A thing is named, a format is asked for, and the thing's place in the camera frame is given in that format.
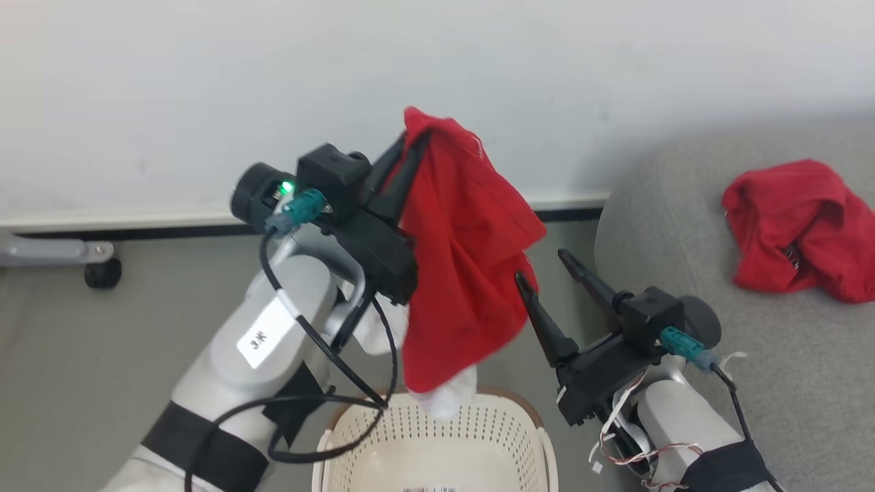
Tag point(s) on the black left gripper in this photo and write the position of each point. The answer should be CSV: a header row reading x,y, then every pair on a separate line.
x,y
383,256

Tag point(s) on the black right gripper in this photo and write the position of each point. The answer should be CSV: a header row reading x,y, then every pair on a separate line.
x,y
601,376

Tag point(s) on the red cloth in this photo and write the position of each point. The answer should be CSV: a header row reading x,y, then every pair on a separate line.
x,y
465,273
800,219

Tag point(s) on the white cloth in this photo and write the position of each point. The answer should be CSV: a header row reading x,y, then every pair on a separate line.
x,y
448,400

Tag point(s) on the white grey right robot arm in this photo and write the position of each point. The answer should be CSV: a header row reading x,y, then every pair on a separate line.
x,y
677,417

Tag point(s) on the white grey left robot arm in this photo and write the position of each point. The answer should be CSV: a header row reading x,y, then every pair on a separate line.
x,y
219,369

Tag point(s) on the grey fabric sofa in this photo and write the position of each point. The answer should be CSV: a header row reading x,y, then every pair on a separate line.
x,y
806,383

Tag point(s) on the cream perforated laundry basket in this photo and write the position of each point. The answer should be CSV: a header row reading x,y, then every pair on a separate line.
x,y
465,444

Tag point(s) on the white label sticker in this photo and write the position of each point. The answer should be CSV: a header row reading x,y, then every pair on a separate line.
x,y
263,336

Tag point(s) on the black caster wheel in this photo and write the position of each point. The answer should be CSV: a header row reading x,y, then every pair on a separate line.
x,y
102,273

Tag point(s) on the grey metal cart leg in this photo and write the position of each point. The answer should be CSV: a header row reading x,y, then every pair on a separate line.
x,y
48,251

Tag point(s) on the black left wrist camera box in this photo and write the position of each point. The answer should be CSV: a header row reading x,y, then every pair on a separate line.
x,y
331,174

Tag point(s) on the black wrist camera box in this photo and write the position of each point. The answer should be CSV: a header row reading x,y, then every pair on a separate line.
x,y
649,318
331,174

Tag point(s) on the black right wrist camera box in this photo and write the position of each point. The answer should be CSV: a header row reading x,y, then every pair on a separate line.
x,y
649,318

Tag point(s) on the dark wall baseboard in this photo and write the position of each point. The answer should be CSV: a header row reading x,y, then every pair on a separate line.
x,y
171,230

